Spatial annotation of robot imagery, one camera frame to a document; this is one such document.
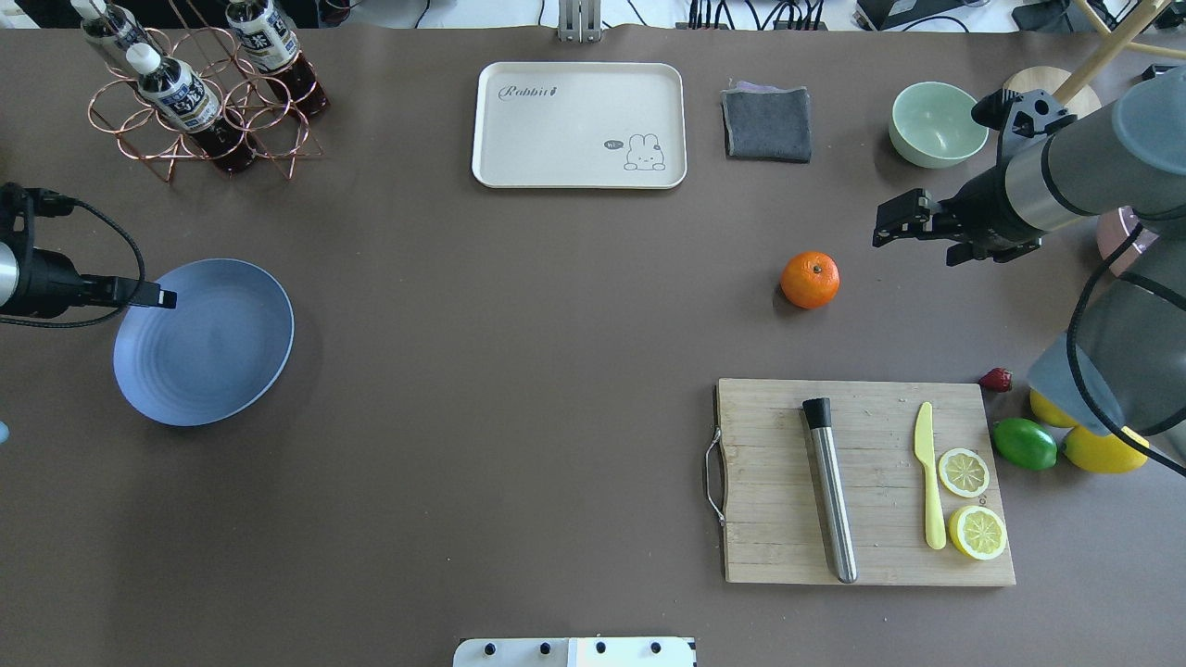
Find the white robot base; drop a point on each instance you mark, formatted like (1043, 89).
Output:
(643, 650)

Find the wooden cup stand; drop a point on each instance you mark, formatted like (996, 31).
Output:
(1071, 88)

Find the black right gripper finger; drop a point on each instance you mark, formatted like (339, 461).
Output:
(910, 212)
(884, 235)

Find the blue round plate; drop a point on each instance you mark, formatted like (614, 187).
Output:
(222, 347)

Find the dark drink bottle lower left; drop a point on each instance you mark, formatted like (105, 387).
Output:
(269, 42)

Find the wooden cutting board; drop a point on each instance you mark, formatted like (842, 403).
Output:
(773, 523)

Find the yellow plastic knife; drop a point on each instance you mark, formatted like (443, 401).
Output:
(924, 449)

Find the steel muddler black tip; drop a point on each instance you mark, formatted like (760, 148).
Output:
(840, 547)

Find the dark drink bottle top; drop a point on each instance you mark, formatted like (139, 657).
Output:
(184, 100)

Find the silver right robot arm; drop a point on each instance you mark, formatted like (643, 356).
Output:
(1118, 368)

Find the green lime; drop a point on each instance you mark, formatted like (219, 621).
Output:
(1025, 443)

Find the cream rabbit tray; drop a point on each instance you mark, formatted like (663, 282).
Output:
(579, 125)

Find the lemon slice thin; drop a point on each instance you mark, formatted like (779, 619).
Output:
(963, 473)

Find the green bowl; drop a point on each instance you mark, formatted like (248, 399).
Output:
(931, 125)

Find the grey folded cloth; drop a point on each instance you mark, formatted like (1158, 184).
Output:
(768, 123)

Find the dark drink bottle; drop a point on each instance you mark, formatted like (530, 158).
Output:
(269, 42)
(184, 100)
(111, 30)

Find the red strawberry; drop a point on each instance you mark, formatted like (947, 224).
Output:
(997, 380)

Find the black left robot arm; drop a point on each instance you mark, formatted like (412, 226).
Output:
(20, 207)

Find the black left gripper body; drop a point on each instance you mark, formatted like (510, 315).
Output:
(44, 279)

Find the lemon half slice thick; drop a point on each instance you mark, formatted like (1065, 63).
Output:
(978, 532)

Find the copper wire bottle rack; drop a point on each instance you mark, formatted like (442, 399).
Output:
(213, 52)

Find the yellow lemon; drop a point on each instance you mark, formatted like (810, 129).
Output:
(1104, 454)
(1046, 411)

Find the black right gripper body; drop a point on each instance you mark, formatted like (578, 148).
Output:
(984, 206)

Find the dark drink bottle lower right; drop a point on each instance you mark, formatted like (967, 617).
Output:
(111, 30)

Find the yellow lemon lower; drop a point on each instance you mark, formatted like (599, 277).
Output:
(1046, 411)

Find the yellow lemon upper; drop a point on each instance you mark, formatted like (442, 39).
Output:
(1104, 454)

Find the orange mandarin fruit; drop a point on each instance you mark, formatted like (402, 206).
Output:
(810, 280)

